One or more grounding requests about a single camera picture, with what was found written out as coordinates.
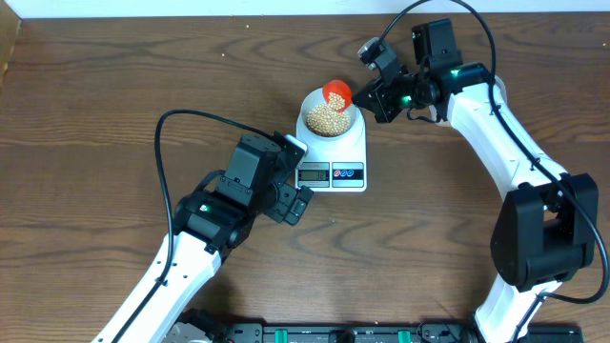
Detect orange plastic measuring scoop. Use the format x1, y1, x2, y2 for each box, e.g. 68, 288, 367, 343
322, 79, 353, 111

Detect soybeans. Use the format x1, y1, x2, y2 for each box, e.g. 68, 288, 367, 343
306, 92, 351, 137

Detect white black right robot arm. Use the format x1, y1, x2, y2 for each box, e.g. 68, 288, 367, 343
353, 19, 606, 342

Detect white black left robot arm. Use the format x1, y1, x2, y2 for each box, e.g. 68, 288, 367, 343
95, 133, 313, 342

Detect white digital kitchen scale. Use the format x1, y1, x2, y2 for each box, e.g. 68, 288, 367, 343
295, 110, 368, 192

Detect grey round bowl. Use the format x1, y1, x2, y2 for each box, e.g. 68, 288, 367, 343
296, 88, 359, 138

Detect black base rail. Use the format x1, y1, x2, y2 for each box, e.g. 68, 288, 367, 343
180, 312, 583, 343

